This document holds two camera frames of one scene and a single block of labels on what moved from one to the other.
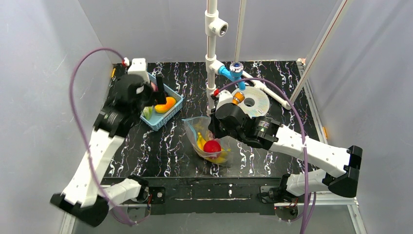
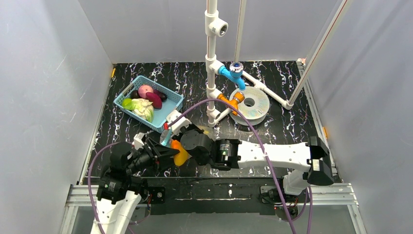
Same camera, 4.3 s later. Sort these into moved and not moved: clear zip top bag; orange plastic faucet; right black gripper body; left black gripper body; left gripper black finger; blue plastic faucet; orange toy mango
Moved: left gripper black finger; left black gripper body; orange toy mango; right black gripper body; clear zip top bag
Not moved: orange plastic faucet; blue plastic faucet
